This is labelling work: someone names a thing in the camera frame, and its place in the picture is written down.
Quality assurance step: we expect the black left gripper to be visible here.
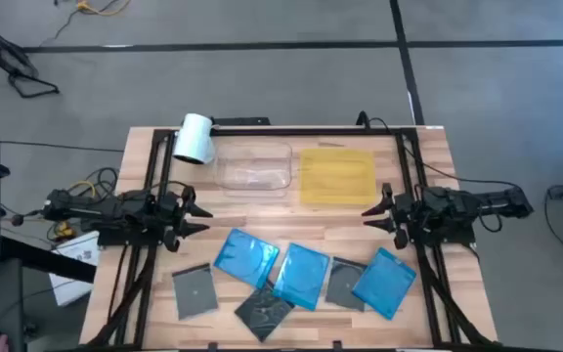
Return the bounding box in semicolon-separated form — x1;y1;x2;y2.
152;185;214;254

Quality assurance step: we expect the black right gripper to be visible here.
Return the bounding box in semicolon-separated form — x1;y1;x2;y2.
361;182;427;251

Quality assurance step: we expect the blue plastic disc case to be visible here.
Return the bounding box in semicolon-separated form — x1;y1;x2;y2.
272;242;331;312
212;227;282;290
351;246;418;322

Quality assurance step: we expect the black clear jewel case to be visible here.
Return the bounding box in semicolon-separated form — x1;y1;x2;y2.
234;281;296;343
325;256;368;313
171;262;220;322

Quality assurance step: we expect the yellow plastic bin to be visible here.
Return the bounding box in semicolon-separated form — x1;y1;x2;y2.
298;147;378;206

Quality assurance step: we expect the clear plastic bin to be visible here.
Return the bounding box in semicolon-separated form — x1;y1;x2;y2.
212;140;294;198

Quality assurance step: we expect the white cylindrical spotlight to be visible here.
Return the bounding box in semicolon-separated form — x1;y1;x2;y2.
172;112;217;166

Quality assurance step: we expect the white printed cardboard box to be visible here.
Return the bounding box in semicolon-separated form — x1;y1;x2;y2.
48;230;102;308

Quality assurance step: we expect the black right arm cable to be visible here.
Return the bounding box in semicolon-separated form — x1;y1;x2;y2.
356;110;525;190

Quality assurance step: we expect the black aluminium table frame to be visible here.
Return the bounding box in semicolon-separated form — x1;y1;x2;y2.
83;125;502;351

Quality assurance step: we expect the yellow arm base cable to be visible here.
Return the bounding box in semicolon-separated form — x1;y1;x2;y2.
51;179;98;242

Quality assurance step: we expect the yellow floor cable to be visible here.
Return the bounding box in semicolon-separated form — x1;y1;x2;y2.
74;0;132;17

